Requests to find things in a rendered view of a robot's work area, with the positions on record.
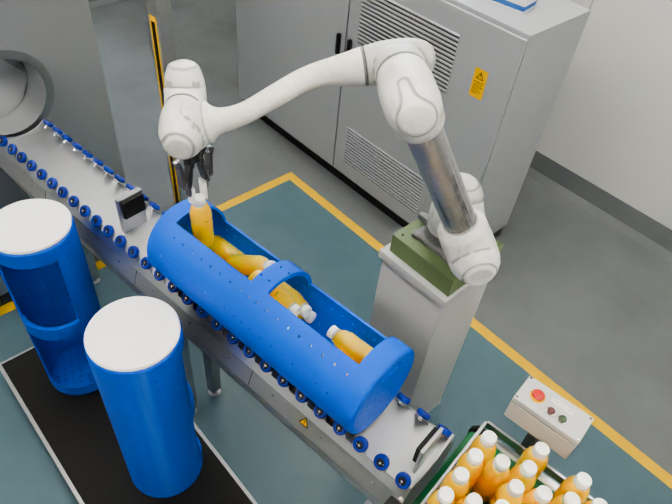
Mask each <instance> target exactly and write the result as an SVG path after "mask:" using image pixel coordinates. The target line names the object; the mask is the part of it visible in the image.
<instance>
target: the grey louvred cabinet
mask: <svg viewBox="0 0 672 504"><path fill-rule="evenodd" d="M590 12H591V10H590V9H587V8H585V7H583V6H580V5H578V4H576V3H573V2H571V1H569V0H537V2H536V5H535V7H533V8H532V9H530V10H528V11H527V12H525V13H523V14H521V13H519V12H516V11H513V10H511V9H508V8H506V7H503V6H500V5H498V4H495V3H492V2H490V1H487V0H236V22H237V51H238V81H239V96H240V97H241V98H242V99H244V101H245V100H246V99H248V98H250V97H252V96H253V95H255V94H257V93H258V92H260V91H262V90H263V89H265V88H266V87H268V86H270V85H271V84H273V83H275V82H276V81H278V80H280V79H281V78H283V77H285V76H286V75H288V74H290V73H292V72H293V71H295V70H297V69H299V68H302V67H304V66H306V65H309V64H312V63H314V62H317V61H320V60H323V59H326V58H330V57H333V56H336V55H338V54H341V53H344V52H347V51H349V50H352V49H354V48H357V47H360V46H364V45H368V44H371V43H374V42H378V41H383V40H390V39H397V38H416V39H421V40H425V41H427V42H428V43H429V44H431V45H432V46H433V49H434V51H435V57H436V62H435V65H434V69H433V70H432V74H433V76H434V79H435V81H436V84H437V86H438V89H439V91H440V94H441V98H442V103H443V108H444V112H445V122H444V125H443V127H444V130H445V133H446V136H447V138H448V141H449V144H450V147H451V149H452V152H453V155H454V157H455V160H456V163H457V166H458V168H459V171H460V172H461V173H467V174H470V175H472V176H473V177H475V178H476V179H477V180H478V181H479V183H480V185H481V187H482V190H483V194H484V197H483V203H484V211H485V217H486V219H487V221H488V224H489V226H490V228H491V230H492V233H493V235H494V238H496V237H497V236H499V235H500V233H501V231H502V228H503V227H504V226H505V225H507V223H508V220H509V217H510V215H511V212H512V210H513V207H514V205H515V202H516V200H517V197H518V195H519V192H520V190H521V187H522V185H523V182H524V180H525V177H526V174H527V172H528V169H529V167H530V164H531V162H532V159H533V157H534V154H535V152H536V149H537V147H538V144H539V142H540V139H541V136H542V134H543V131H544V129H545V126H546V124H547V121H548V119H549V116H550V114H551V111H552V109H553V106H554V104H555V101H556V99H557V96H558V93H559V91H560V88H561V86H562V83H563V81H564V78H565V76H566V73H567V71H568V68H569V66H570V63H571V61H572V58H573V55H574V53H575V50H576V48H577V45H578V43H579V40H580V38H581V35H582V33H583V30H584V28H585V25H586V23H587V20H588V18H589V15H590ZM260 119H261V120H262V121H264V122H265V123H266V124H268V125H269V126H270V127H272V128H273V129H274V130H276V131H277V132H278V133H279V134H281V135H282V136H283V137H285V138H286V139H287V140H289V141H290V142H291V143H293V144H294V145H295V146H297V147H298V148H299V149H301V150H302V151H303V152H304V153H306V154H307V155H308V156H310V157H311V158H312V159H314V160H315V161H316V162H318V163H319V164H320V165H322V166H323V167H324V168H326V169H327V170H328V171H329V172H331V173H332V174H333V175H335V176H336V177H337V178H339V179H340V180H341V181H343V182H344V183H345V184H347V185H348V186H349V187H351V188H352V189H353V190H354V191H356V192H357V193H358V194H360V195H361V196H362V197H364V198H365V199H366V200H368V201H369V202H370V203H372V204H373V205H374V206H376V207H377V208H378V209H379V210H381V211H382V212H383V213H385V214H386V215H387V216H389V217H390V218H391V219H393V220H394V221H395V222H397V223H398V224H399V225H401V226H402V227H403V228H404V227H405V226H407V225H408V224H410V223H412V222H413V221H415V220H417V219H418V215H419V214H420V212H425V213H428V212H429V211H430V206H431V203H432V199H431V197H430V195H429V193H428V190H427V188H426V186H425V183H424V181H423V179H422V176H421V174H420V172H419V170H418V167H417V165H416V163H415V160H414V158H413V156H412V153H411V151H410V149H409V147H408V144H407V142H404V141H403V140H401V139H400V138H399V137H398V136H397V135H396V133H395V132H394V130H393V129H392V127H391V126H390V125H389V123H388V121H387V119H386V117H385V114H384V112H383V109H382V106H381V103H380V100H379V96H378V90H377V85H371V86H325V87H320V88H316V89H313V90H310V91H308V92H306V93H304V94H302V95H300V96H298V97H296V98H295V99H293V100H291V101H289V102H287V103H286V104H284V105H282V106H280V107H279V108H277V109H275V110H273V111H271V112H270V113H268V114H266V115H264V116H262V117H261V118H260Z"/></svg>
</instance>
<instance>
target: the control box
mask: <svg viewBox="0 0 672 504"><path fill-rule="evenodd" d="M534 389H540V390H542V391H543V392H544V394H545V398H544V400H542V401H538V400H536V399H535V398H534V397H533V396H532V391H533V390H534ZM555 399H556V400H557V401H558V402H560V403H558V404H557V401H556V400H555ZM553 400H554V401H553ZM555 401H556V402H555ZM565 406H566V407H565ZM549 407H553V408H554V409H555V414H554V415H551V414H549V413H548V412H547V409H548V408H549ZM564 408H565V409H564ZM567 408H568V409H567ZM566 409H567V410H566ZM568 410H569V411H568ZM571 410H572V412H571ZM570 412H571V413H570ZM504 415H505V416H506V417H508V418H509V419H510V420H512V421H513V422H515V423H516V424H517V425H519V426H520V427H521V428H523V429H524V430H526V431H527V432H528V433H530V434H531V435H532V436H534V437H535V438H537V439H538V440H539V441H541V442H544V443H546V444H547V445H548V447H549V448H550V449H552V450H553V451H555V452H556V453H557V454H559V455H560V456H561V457H563V458H564V459H567V458H568V456H569V455H570V454H571V453H572V451H573V450H574V449H575V448H576V446H577V445H578V444H579V443H580V441H581V439H582V438H583V436H584V435H585V433H586V431H587V430H588V428H589V427H590V425H591V423H592V422H593V420H594V418H592V417H591V416H589V415H588V414H587V413H585V412H584V411H582V410H581V409H579V408H578V407H576V406H575V405H573V404H572V403H570V402H569V401H567V400H566V399H564V398H563V397H561V396H560V395H558V394H557V393H556V392H554V391H553V390H551V389H550V388H548V387H547V386H545V385H544V384H542V383H541V382H539V381H538V380H536V379H535V378H533V377H532V376H529V377H528V378H527V380H526V381H525V382H524V383H523V385H522V386H521V387H520V389H519V390H518V391H517V393H516V394H515V395H514V396H513V398H512V400H511V402H510V404H509V405H508V407H507V409H506V411H505V412H504ZM560 415H565V416H566V417H567V422H566V423H562V422H560V421H559V416H560Z"/></svg>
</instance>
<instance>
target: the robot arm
mask: <svg viewBox="0 0 672 504"><path fill-rule="evenodd" d="M435 62H436V57H435V51H434V49H433V46H432V45H431V44H429V43H428V42H427V41H425V40H421V39H416V38H397V39H390V40H383V41H378V42H374V43H371V44H368V45H364V46H360V47H357V48H354V49H352V50H349V51H347V52H344V53H341V54H338V55H336V56H333V57H330V58H326V59H323V60H320V61H317V62H314V63H312V64H309V65H306V66H304V67H302V68H299V69H297V70H295V71H293V72H292V73H290V74H288V75H286V76H285V77H283V78H281V79H280V80H278V81H276V82H275V83H273V84H271V85H270V86H268V87H266V88H265V89H263V90H262V91H260V92H258V93H257V94H255V95H253V96H252V97H250V98H248V99H246V100H245V101H243V102H240V103H238V104H236V105H232V106H228V107H213V106H211V105H210V104H208V103H207V94H206V86H205V80H204V77H203V74H202V72H201V69H200V67H199V66H198V64H197V63H195V62H193V61H190V60H186V59H180V60H176V61H173V62H171V63H169V64H168V65H167V68H166V72H165V78H164V87H165V88H164V90H163V91H164V107H163V109H162V111H161V114H160V118H159V125H158V134H159V139H160V141H161V143H162V146H163V149H164V150H165V152H166V153H167V154H168V155H170V156H171V157H173V158H175V159H177V160H176V161H175V160H173V161H172V164H173V166H174V167H175V171H176V176H177V181H178V186H179V187H181V188H182V189H183V190H185V192H186V195H187V196H188V202H189V203H191V204H192V205H193V206H196V196H195V187H193V186H192V180H193V169H194V166H195V163H196V164H197V167H198V170H199V173H200V176H201V177H199V178H198V180H199V187H200V193H201V194H203V195H204V196H205V199H206V200H207V199H208V191H207V188H208V186H209V185H208V181H210V178H209V176H212V175H213V155H212V154H213V150H214V147H212V146H211V145H210V144H212V143H215V141H216V139H217V137H218V136H219V135H221V134H223V133H225V132H228V131H231V130H234V129H237V128H240V127H242V126H245V125H247V124H249V123H251V122H253V121H255V120H257V119H259V118H261V117H262V116H264V115H266V114H268V113H270V112H271V111H273V110H275V109H277V108H279V107H280V106H282V105H284V104H286V103H287V102H289V101H291V100H293V99H295V98H296V97H298V96H300V95H302V94H304V93H306V92H308V91H310V90H313V89H316V88H320V87H325V86H371V85H377V90H378V96H379V100H380V103H381V106H382V109H383V112H384V114H385V117H386V119H387V121H388V123H389V125H390V126H391V127H392V129H393V130H394V132H395V133H396V135H397V136H398V137H399V138H400V139H401V140H403V141H404V142H407V144H408V147H409V149H410V151H411V153H412V156H413V158H414V160H415V163H416V165H417V167H418V170H419V172H420V174H421V176H422V179H423V181H424V183H425V186H426V188H427V190H428V193H429V195H430V197H431V199H432V203H431V206H430V211H429V214H427V213H425V212H420V214H419V215H418V219H419V220H420V221H421V222H422V223H423V224H424V226H423V227H421V228H420V229H417V230H414V231H413V232H412V237H413V238H414V239H417V240H419V241H420V242H421V243H423V244H424V245H425V246H426V247H428V248H429V249H430V250H432V251H433V252H434V253H435V254H437V255H438V256H439V257H440V258H441V259H442V260H443V262H444V263H446V264H448V265H449V268H450V270H451V272H452V273H453V274H454V276H456V277H457V278H458V279H459V280H460V281H462V282H463V283H465V284H468V285H473V286H477V285H482V284H485V283H487V282H489V281H490V280H492V279H493V277H494V276H495V275H496V274H497V272H498V269H499V265H500V253H499V249H498V246H497V243H496V240H495V238H494V235H493V233H492V230H491V228H490V226H489V224H488V221H487V219H486V217H485V211H484V203H483V197H484V194H483V190H482V187H481V185H480V183H479V181H478V180H477V179H476V178H475V177H473V176H472V175H470V174H467V173H461V172H460V171H459V168H458V166H457V163H456V160H455V157H454V155H453V152H452V149H451V147H450V144H449V141H448V138H447V136H446V133H445V130H444V127H443V125H444V122H445V112H444V108H443V103H442V98H441V94H440V91H439V89H438V86H437V84H436V81H435V79H434V76H433V74H432V70H433V69H434V65H435ZM203 155H204V158H203ZM183 161H184V162H183ZM182 162H183V164H184V170H183V165H182Z"/></svg>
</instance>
